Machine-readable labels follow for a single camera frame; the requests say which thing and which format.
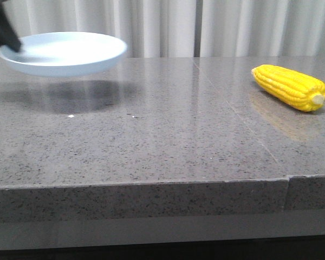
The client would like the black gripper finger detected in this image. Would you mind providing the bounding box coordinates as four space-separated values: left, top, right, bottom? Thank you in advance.
0 1 22 52

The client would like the light blue round plate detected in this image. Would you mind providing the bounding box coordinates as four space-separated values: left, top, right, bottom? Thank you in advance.
0 31 127 77

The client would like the yellow corn cob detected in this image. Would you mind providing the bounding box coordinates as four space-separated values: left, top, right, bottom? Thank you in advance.
251 64 325 112

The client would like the white pleated curtain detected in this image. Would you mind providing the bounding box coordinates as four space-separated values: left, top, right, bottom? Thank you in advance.
5 1 325 57

